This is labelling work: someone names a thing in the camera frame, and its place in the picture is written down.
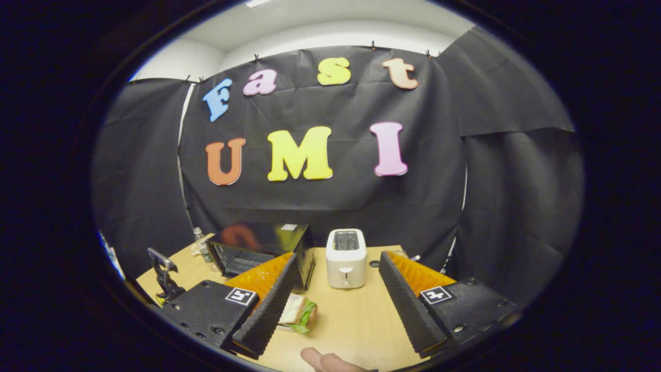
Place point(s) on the clear plastic water bottle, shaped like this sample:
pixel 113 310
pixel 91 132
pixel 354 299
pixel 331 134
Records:
pixel 201 248

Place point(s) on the long ceiling light panel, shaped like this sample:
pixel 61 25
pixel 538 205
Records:
pixel 258 2

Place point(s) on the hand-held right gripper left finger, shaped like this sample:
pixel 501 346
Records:
pixel 273 310

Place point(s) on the black electric oven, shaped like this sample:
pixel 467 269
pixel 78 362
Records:
pixel 258 235

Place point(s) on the black backdrop cloth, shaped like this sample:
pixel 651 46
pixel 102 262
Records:
pixel 335 206

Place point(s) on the white rectangular plate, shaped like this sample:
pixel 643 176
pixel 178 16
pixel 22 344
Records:
pixel 284 327

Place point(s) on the white toaster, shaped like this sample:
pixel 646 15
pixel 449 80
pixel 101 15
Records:
pixel 346 268

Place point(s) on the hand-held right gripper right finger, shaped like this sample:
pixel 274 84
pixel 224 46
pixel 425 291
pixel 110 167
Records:
pixel 405 310

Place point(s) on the sandwich with lettuce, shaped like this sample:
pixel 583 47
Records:
pixel 302 312

